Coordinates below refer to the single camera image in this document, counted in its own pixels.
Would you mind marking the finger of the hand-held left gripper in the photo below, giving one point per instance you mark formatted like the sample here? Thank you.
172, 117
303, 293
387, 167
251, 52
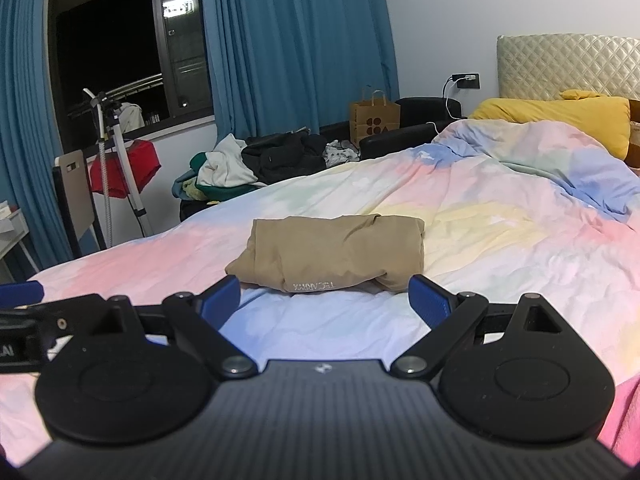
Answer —
55, 312
17, 294

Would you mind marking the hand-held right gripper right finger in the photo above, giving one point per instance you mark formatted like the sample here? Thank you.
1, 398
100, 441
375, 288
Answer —
430, 302

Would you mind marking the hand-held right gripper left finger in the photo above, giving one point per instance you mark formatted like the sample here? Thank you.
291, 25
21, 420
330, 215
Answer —
222, 301

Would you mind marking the tan t-shirt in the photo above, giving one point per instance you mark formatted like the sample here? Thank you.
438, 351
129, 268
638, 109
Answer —
325, 250

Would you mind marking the white dressing desk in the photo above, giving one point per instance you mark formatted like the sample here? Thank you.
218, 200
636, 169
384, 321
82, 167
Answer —
12, 240

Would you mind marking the pastel tie-dye blanket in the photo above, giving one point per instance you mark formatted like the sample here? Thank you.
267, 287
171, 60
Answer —
475, 220

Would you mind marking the yellow-green garment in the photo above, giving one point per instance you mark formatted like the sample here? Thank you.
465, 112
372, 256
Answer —
192, 190

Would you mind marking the blue garment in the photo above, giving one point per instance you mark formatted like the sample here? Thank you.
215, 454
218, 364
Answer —
177, 187

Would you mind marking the black chair with grey back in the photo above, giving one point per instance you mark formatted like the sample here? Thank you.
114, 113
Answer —
75, 185

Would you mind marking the garment steamer stand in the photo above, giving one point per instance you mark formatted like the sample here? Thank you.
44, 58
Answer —
131, 180

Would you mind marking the black garment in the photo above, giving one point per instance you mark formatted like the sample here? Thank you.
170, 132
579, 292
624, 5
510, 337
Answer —
285, 160

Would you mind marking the red garment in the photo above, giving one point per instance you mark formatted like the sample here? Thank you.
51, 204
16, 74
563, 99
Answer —
142, 165

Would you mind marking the white patterned garment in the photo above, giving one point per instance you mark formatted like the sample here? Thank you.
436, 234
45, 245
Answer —
340, 154

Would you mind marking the blue curtain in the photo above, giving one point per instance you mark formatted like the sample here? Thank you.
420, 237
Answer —
290, 35
25, 110

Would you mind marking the black sofa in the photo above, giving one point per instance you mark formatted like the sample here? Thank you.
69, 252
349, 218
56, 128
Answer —
430, 115

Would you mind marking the brown paper bag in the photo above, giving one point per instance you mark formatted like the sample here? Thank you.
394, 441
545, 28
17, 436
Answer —
375, 120

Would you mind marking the white hanging garment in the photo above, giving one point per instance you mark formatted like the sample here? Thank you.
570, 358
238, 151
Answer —
131, 117

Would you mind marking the pink cloth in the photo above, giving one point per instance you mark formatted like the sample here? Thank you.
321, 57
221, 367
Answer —
625, 425

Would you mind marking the yellow pillow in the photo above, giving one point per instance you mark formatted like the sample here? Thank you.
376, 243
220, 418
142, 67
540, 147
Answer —
575, 115

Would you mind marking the dark window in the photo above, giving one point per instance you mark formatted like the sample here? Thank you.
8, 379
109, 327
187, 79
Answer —
100, 35

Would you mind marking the quilted beige headboard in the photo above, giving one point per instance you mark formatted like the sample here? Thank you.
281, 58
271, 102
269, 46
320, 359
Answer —
565, 65

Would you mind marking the wall socket with charger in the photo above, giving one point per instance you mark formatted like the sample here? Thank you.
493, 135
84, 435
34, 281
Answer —
467, 81

